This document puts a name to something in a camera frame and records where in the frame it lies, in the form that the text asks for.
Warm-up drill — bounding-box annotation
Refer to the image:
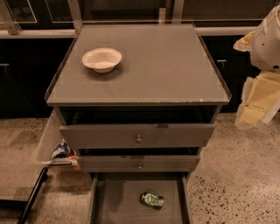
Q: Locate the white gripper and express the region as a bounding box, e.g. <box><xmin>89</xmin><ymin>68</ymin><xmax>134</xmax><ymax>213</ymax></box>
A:
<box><xmin>234</xmin><ymin>31</ymin><xmax>280</xmax><ymax>130</ymax></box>

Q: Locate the crushed green can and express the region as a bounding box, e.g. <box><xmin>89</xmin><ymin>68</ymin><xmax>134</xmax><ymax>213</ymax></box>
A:
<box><xmin>140</xmin><ymin>192</ymin><xmax>165</xmax><ymax>210</ymax></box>

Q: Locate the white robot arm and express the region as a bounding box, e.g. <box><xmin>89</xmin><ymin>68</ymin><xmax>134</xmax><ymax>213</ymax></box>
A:
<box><xmin>234</xmin><ymin>5</ymin><xmax>280</xmax><ymax>130</ymax></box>

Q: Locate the top grey drawer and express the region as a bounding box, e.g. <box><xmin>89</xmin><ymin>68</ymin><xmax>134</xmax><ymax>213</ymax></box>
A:
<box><xmin>59</xmin><ymin>123</ymin><xmax>214</xmax><ymax>149</ymax></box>

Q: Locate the grey drawer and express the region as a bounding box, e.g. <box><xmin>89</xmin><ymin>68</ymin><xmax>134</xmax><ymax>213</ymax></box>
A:
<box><xmin>59</xmin><ymin>123</ymin><xmax>214</xmax><ymax>149</ymax></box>
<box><xmin>87</xmin><ymin>172</ymin><xmax>193</xmax><ymax>224</ymax></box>
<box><xmin>77</xmin><ymin>156</ymin><xmax>200</xmax><ymax>172</ymax></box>

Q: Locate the grey drawer cabinet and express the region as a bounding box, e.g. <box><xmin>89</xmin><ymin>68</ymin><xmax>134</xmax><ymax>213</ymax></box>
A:
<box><xmin>47</xmin><ymin>24</ymin><xmax>230</xmax><ymax>158</ymax></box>

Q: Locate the top drawer knob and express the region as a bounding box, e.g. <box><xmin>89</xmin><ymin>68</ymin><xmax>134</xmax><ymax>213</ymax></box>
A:
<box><xmin>136</xmin><ymin>135</ymin><xmax>143</xmax><ymax>144</ymax></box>

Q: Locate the middle grey drawer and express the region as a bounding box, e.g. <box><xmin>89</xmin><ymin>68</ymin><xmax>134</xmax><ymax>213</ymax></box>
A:
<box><xmin>77</xmin><ymin>156</ymin><xmax>200</xmax><ymax>172</ymax></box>

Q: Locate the bottom grey drawer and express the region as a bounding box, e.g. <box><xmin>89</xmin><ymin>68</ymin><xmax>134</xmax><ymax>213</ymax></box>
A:
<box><xmin>87</xmin><ymin>172</ymin><xmax>193</xmax><ymax>224</ymax></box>

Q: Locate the white paper bowl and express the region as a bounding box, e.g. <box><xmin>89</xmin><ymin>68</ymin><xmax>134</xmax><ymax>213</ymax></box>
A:
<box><xmin>82</xmin><ymin>48</ymin><xmax>123</xmax><ymax>74</ymax></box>

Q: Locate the clear plastic bin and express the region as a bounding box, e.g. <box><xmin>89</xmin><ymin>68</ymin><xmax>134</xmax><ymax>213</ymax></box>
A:
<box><xmin>36</xmin><ymin>111</ymin><xmax>80</xmax><ymax>172</ymax></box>

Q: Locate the black pole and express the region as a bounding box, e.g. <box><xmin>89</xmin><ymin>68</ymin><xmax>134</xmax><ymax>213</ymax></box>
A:
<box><xmin>17</xmin><ymin>167</ymin><xmax>48</xmax><ymax>224</ymax></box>

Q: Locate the grey metal railing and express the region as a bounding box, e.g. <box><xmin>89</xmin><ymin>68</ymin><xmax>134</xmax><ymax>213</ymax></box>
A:
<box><xmin>0</xmin><ymin>0</ymin><xmax>280</xmax><ymax>39</ymax></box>

